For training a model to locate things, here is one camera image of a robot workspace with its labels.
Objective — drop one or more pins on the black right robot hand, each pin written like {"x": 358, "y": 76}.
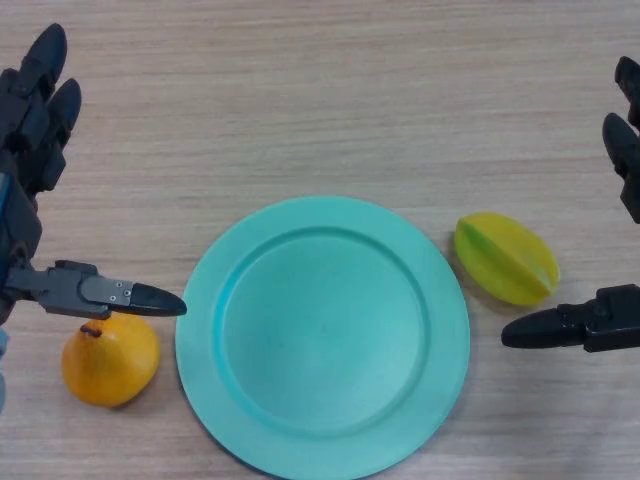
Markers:
{"x": 600, "y": 322}

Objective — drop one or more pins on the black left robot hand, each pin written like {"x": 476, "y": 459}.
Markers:
{"x": 20, "y": 150}

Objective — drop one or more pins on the yellow green starfruit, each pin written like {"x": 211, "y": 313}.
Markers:
{"x": 505, "y": 260}

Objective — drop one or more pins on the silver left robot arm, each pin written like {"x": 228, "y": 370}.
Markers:
{"x": 3, "y": 370}

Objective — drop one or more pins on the teal round plate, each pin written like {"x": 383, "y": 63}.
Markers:
{"x": 320, "y": 345}

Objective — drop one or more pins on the orange yellow pear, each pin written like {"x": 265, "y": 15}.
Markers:
{"x": 110, "y": 365}

